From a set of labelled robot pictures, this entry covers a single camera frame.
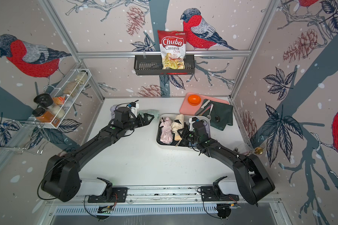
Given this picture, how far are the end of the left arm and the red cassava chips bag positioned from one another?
363 mm

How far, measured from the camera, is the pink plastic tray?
113 cm

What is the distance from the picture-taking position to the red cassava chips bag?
0.83 metres

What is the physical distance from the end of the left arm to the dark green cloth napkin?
19.6 inches

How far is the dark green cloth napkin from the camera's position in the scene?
1.03 m

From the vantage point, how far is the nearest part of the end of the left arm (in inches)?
25.7
